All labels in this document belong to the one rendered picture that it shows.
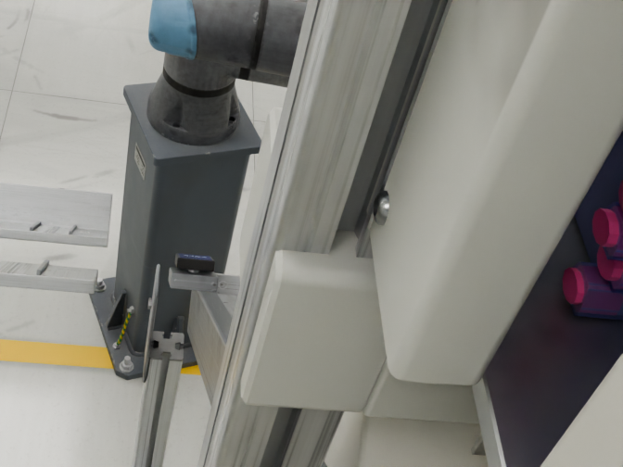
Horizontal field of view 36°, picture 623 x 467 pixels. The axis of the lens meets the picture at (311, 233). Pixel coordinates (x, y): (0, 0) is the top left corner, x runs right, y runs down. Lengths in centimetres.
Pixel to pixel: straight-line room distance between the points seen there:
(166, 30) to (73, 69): 164
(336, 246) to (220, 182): 135
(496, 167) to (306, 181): 8
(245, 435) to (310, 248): 10
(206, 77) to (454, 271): 130
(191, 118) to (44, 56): 113
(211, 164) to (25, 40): 117
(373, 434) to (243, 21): 61
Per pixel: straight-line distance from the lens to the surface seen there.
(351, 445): 41
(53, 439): 184
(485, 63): 20
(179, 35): 95
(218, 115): 154
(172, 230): 167
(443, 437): 41
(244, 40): 95
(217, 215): 168
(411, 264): 23
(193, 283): 103
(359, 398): 32
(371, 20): 22
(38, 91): 251
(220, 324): 82
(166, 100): 154
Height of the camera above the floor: 157
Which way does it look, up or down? 45 degrees down
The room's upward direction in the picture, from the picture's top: 17 degrees clockwise
